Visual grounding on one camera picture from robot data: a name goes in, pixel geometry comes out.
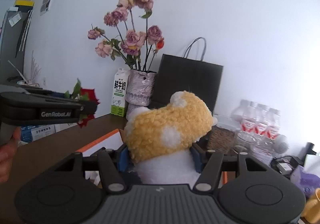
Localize purple tissue pack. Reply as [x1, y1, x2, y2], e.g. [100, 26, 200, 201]
[291, 164, 320, 196]

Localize white power strip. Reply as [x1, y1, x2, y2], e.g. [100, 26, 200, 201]
[271, 156, 300, 177]

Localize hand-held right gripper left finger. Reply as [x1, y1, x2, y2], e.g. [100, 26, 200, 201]
[54, 147, 130, 192]

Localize yellow mug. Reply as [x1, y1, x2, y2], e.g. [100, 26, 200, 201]
[303, 188, 320, 223]

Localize black paper bag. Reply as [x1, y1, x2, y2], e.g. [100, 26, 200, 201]
[150, 37, 224, 116]

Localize blue and white cartons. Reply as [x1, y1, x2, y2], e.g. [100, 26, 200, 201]
[21, 123, 75, 143]

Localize clear drinking glass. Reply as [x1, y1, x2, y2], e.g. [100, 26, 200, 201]
[234, 132, 253, 155]

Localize black desk gadget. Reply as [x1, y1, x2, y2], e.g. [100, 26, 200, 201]
[305, 142, 320, 158]

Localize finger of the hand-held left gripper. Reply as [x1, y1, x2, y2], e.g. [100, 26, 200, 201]
[76, 100, 99, 121]
[15, 86, 83, 103]

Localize white round speaker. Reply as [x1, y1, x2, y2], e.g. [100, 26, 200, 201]
[272, 134, 290, 155]

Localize purple ceramic vase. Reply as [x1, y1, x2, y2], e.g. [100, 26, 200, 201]
[125, 69, 157, 120]

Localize clear jar of nuts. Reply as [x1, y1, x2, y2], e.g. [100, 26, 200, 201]
[207, 114, 237, 153]

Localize person's left hand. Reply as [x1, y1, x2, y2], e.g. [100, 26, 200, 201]
[0, 126, 22, 184]

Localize grey refrigerator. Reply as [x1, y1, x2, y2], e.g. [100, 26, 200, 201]
[0, 7, 34, 85]

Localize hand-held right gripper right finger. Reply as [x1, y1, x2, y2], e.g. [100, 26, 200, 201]
[190, 145, 268, 191]

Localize dried pink rose bouquet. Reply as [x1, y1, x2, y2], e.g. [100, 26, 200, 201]
[87, 0, 165, 70]

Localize pack of red-label water bottles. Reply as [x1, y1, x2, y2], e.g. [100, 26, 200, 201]
[231, 100, 281, 162]

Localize wall notice sheet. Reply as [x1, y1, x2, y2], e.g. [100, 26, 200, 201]
[40, 0, 57, 16]

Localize white and green milk carton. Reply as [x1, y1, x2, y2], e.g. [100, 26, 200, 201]
[111, 68, 130, 117]

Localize yellow and white plush toy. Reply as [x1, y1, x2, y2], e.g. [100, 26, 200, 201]
[124, 90, 218, 186]

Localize red cardboard box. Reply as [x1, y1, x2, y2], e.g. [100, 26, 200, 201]
[75, 129, 228, 186]

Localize artificial red flower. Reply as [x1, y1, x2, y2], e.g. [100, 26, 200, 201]
[64, 79, 100, 129]

